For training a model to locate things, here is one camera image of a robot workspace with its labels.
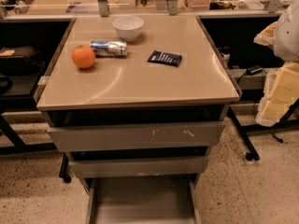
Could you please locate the orange fruit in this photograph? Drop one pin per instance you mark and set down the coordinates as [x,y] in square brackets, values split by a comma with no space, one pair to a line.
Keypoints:
[83,57]

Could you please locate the black frame with caster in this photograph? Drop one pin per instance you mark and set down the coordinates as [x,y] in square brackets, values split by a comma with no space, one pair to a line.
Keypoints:
[245,130]

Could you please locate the black power adapter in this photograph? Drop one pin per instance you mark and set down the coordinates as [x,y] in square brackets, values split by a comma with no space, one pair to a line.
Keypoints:
[254,70]

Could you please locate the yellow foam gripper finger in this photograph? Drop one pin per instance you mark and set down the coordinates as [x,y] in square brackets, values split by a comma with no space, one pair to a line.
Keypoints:
[266,36]
[281,90]

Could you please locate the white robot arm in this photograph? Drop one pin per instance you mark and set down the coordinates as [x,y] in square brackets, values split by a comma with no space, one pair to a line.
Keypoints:
[286,37]

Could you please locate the dark blue rxbar wrapper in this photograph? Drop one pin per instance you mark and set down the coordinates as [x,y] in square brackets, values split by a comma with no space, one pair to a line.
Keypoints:
[165,58]

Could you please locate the open bottom grey drawer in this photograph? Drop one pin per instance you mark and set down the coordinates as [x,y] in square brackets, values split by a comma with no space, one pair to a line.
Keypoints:
[165,199]

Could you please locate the middle grey drawer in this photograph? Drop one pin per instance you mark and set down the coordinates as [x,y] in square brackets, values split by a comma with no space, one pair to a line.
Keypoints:
[139,167]

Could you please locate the white ceramic bowl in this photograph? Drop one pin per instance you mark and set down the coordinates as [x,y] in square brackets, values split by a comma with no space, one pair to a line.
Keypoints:
[128,28]

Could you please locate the top grey drawer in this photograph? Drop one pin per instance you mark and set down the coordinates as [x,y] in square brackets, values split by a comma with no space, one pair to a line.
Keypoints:
[136,136]

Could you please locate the blue silver drink can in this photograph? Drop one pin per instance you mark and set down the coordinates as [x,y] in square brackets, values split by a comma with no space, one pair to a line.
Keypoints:
[109,48]

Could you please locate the grey drawer cabinet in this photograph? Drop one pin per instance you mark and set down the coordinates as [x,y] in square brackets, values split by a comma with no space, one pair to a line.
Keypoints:
[133,91]

